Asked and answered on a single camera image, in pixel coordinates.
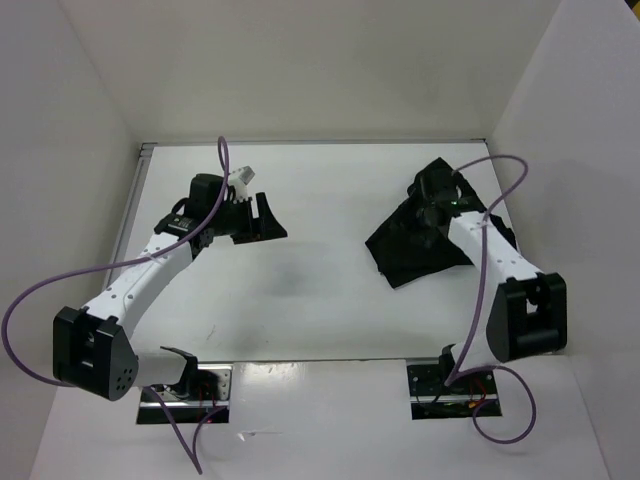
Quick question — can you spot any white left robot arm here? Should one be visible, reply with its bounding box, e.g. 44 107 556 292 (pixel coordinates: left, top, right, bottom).
53 166 287 401

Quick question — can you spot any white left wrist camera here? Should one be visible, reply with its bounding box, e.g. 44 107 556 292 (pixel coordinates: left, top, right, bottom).
227 166 255 203

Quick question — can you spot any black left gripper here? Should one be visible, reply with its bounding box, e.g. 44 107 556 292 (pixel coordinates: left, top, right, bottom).
209 192 287 244

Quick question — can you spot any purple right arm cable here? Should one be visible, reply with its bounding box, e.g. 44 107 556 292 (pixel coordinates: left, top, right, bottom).
446 155 538 444

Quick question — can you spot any black pleated skirt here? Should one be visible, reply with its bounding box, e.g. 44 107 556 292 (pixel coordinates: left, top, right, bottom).
365 158 486 289

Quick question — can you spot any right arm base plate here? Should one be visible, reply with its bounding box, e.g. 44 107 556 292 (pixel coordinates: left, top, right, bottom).
406 359 502 420

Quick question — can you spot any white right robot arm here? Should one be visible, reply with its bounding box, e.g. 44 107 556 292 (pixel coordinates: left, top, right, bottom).
419 167 568 393

